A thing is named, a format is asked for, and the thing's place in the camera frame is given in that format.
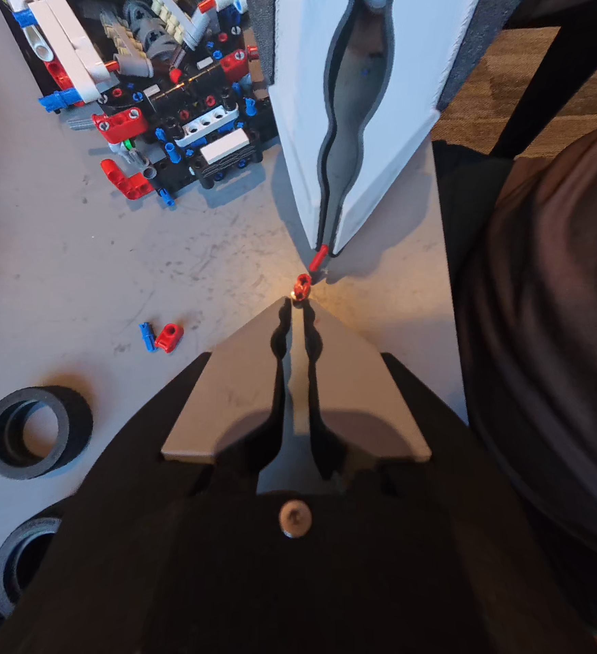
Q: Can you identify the red two-hole connector block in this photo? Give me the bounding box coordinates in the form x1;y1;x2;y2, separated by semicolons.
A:
155;323;185;354

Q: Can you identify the person's brown shirt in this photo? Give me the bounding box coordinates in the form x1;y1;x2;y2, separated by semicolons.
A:
454;112;597;634

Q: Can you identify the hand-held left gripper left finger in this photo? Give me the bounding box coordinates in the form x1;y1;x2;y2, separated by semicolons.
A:
160;296;292;478

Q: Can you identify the grey desk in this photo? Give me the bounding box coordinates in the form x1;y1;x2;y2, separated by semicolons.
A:
0;0;468;614

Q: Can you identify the toy brick race car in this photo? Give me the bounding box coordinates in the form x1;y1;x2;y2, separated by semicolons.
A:
0;0;281;207

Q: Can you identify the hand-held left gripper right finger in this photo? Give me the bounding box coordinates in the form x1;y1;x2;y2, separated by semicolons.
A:
303;299;433;481

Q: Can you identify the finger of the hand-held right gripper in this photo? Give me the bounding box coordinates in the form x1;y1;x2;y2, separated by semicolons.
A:
269;0;356;251
331;0;479;256

